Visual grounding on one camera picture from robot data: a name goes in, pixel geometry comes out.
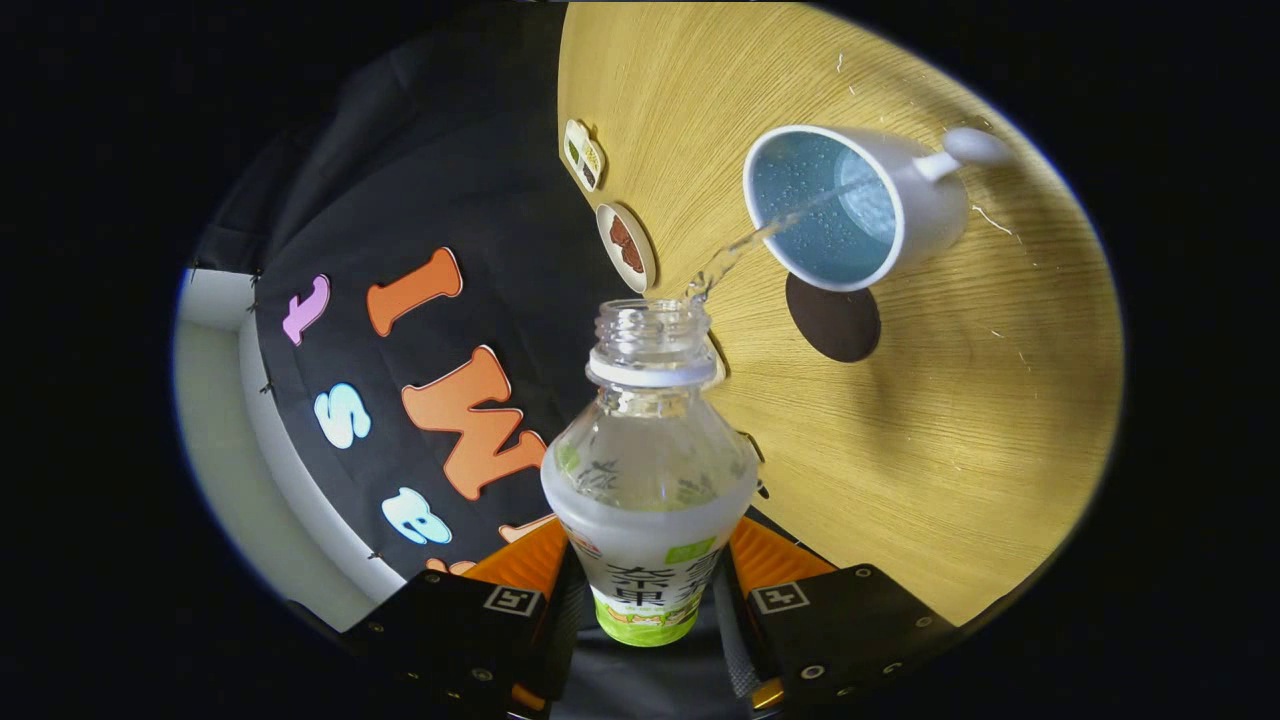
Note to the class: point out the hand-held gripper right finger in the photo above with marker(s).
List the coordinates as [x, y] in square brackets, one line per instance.
[735, 640]

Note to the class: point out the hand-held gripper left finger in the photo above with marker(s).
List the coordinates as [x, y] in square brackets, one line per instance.
[565, 630]

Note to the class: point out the clear plastic juice bottle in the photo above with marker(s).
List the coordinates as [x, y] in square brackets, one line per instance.
[650, 520]

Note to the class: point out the dark round coaster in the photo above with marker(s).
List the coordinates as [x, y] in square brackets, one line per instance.
[835, 325]

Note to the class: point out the white cup with blue inside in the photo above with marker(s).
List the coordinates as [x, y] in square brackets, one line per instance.
[930, 210]

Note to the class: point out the wooden table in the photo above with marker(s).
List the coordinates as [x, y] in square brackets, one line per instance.
[950, 430]

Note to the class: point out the round white plate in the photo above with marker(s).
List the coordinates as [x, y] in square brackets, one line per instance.
[645, 250]

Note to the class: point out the red-brown food pieces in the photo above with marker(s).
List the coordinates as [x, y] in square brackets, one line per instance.
[626, 245]

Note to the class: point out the white divided dish with seeds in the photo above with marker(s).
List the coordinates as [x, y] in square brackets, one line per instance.
[585, 155]

